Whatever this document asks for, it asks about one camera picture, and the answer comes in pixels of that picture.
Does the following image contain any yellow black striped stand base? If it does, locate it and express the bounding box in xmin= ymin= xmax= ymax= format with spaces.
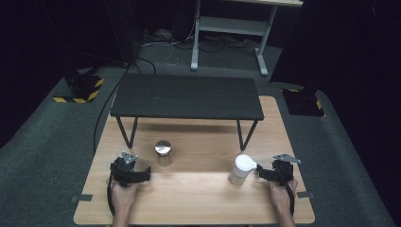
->
xmin=281 ymin=88 xmax=325 ymax=117
xmin=52 ymin=74 xmax=105 ymax=104

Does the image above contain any black floor cable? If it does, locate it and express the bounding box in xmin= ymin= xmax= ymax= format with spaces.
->
xmin=93 ymin=56 xmax=157 ymax=155

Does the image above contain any grey tape strip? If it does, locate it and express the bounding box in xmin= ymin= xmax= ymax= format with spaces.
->
xmin=70 ymin=193 xmax=94 ymax=203
xmin=296 ymin=190 xmax=316 ymax=200

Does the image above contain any person's right hand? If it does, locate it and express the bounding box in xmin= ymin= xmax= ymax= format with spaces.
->
xmin=268 ymin=179 xmax=299 ymax=216

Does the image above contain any grey metal desk frame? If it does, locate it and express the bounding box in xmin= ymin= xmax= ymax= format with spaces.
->
xmin=190 ymin=0 xmax=305 ymax=78

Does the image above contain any tangle of floor cables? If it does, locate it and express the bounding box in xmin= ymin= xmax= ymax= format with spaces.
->
xmin=140 ymin=27 xmax=256 ymax=67

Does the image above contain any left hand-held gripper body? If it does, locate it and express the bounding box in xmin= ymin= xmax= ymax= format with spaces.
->
xmin=110 ymin=151 xmax=140 ymax=187

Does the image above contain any glass jar with silver lid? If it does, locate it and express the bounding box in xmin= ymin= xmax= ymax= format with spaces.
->
xmin=154 ymin=140 xmax=174 ymax=167

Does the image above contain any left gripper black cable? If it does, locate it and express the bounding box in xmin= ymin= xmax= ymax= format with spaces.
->
xmin=106 ymin=164 xmax=116 ymax=218

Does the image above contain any white plastic cup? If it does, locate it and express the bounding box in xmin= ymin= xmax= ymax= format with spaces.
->
xmin=228 ymin=153 xmax=258 ymax=186

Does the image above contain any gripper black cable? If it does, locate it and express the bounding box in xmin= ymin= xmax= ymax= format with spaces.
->
xmin=284 ymin=183 xmax=296 ymax=217
xmin=106 ymin=164 xmax=116 ymax=218

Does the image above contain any black shelf riser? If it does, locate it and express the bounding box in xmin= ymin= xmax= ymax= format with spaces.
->
xmin=109 ymin=74 xmax=265 ymax=151

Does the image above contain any person's left hand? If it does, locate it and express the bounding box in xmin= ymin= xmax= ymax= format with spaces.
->
xmin=108 ymin=181 xmax=140 ymax=216

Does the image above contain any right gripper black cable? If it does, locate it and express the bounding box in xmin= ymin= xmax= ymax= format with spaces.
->
xmin=284 ymin=183 xmax=296 ymax=217

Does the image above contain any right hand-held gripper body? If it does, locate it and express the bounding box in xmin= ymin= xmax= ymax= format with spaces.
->
xmin=271 ymin=153 xmax=302 ymax=185

